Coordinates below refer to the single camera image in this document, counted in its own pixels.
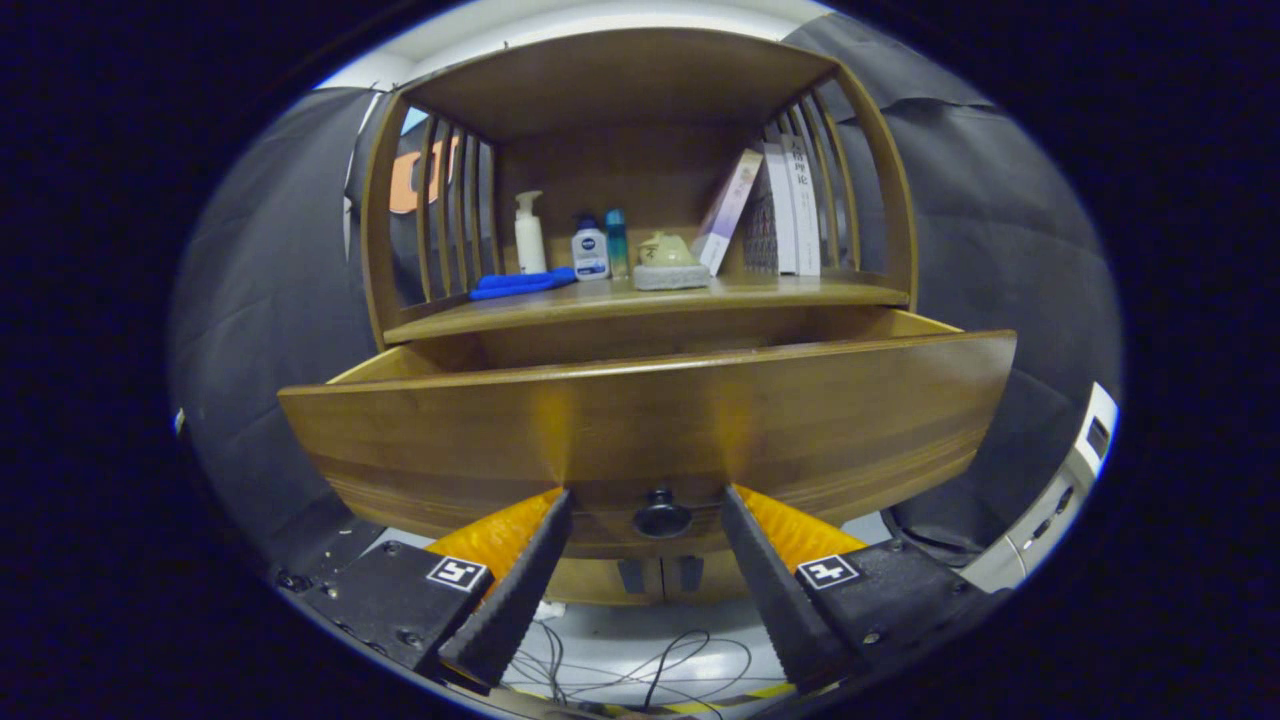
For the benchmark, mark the purple book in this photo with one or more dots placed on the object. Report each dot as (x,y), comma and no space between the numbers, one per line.
(728,210)

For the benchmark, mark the wooden cabinet with slatted shelf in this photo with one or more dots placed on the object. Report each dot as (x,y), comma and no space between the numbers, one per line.
(620,80)

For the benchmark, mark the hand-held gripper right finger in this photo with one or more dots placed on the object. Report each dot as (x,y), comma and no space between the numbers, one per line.
(785,600)

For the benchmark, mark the white appliance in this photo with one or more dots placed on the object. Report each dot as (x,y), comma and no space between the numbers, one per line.
(1040,520)

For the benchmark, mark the cream ceramic lidded teacup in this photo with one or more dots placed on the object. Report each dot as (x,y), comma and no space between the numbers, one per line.
(668,250)

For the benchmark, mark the slim teal bottle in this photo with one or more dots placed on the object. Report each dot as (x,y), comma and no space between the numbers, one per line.
(617,245)

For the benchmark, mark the white book with black lettering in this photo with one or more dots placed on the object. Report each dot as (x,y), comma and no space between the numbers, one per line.
(803,200)

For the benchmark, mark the patterned cover book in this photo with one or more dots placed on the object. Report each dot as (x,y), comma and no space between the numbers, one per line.
(760,230)

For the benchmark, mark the white lotion bottle blue cap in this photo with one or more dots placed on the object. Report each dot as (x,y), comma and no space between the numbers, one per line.
(590,258)

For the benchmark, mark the white pump bottle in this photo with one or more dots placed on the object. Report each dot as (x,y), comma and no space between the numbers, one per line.
(530,245)

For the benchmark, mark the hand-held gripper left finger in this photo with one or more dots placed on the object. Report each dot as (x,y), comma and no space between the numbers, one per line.
(515,600)

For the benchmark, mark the wooden drawer with black knob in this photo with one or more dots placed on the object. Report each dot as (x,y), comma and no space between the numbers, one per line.
(650,420)

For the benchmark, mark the wooden countertop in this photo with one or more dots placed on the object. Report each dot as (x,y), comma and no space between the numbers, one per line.
(760,293)

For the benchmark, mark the blue folded cloth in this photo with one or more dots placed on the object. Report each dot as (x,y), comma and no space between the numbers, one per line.
(515,285)

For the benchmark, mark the clear glass cup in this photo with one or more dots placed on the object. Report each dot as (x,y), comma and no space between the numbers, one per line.
(670,278)

